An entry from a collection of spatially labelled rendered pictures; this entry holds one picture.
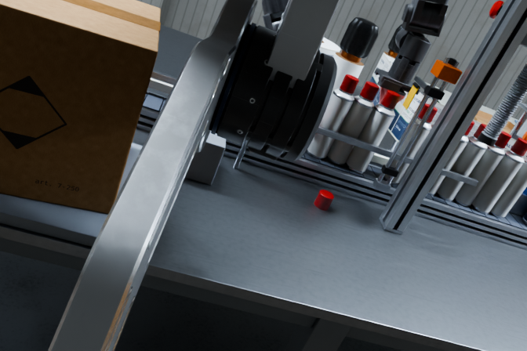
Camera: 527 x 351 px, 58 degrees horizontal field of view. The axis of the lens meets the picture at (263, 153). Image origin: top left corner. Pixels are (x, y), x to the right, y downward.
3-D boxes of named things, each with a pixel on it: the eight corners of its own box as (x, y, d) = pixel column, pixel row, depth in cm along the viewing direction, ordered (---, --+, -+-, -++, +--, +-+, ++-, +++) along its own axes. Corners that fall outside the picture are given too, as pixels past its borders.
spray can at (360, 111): (341, 157, 120) (379, 83, 111) (347, 168, 115) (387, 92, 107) (323, 151, 118) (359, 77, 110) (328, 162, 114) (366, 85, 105)
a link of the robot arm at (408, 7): (408, 4, 105) (447, 12, 105) (399, -3, 116) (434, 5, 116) (393, 56, 110) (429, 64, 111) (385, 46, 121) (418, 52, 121)
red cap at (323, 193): (313, 206, 103) (319, 193, 102) (314, 199, 106) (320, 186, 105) (328, 212, 103) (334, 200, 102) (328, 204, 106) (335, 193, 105)
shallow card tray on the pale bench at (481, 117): (507, 127, 275) (510, 121, 273) (528, 145, 253) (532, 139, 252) (456, 107, 269) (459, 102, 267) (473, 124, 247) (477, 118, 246)
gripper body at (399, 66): (372, 74, 117) (387, 45, 114) (408, 88, 119) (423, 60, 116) (379, 82, 111) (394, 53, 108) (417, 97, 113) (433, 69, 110)
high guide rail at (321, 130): (473, 183, 118) (476, 179, 117) (475, 186, 117) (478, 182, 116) (19, 30, 96) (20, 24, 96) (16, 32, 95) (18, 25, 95)
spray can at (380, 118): (363, 167, 120) (402, 93, 111) (365, 176, 115) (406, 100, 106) (344, 159, 119) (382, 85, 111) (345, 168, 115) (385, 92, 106)
